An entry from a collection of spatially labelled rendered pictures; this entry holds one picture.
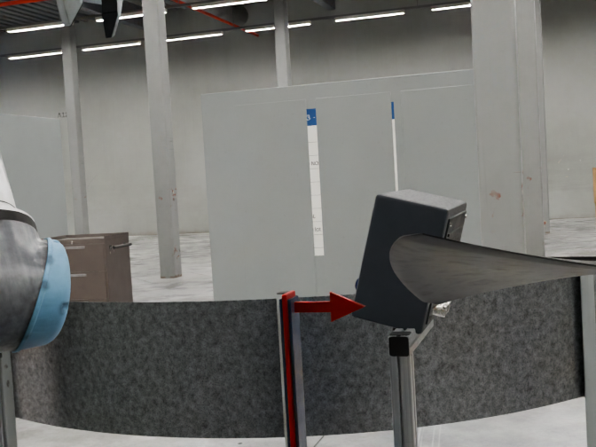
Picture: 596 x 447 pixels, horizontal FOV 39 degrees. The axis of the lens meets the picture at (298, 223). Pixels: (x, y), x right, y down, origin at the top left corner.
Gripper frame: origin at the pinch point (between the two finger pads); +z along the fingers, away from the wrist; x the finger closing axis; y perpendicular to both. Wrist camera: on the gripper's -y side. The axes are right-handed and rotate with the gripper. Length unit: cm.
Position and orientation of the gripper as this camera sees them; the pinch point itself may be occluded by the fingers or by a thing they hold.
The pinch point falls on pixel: (96, 17)
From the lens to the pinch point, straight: 75.3
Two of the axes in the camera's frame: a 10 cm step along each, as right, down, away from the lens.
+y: -9.5, 0.4, 3.0
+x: -3.0, 0.7, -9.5
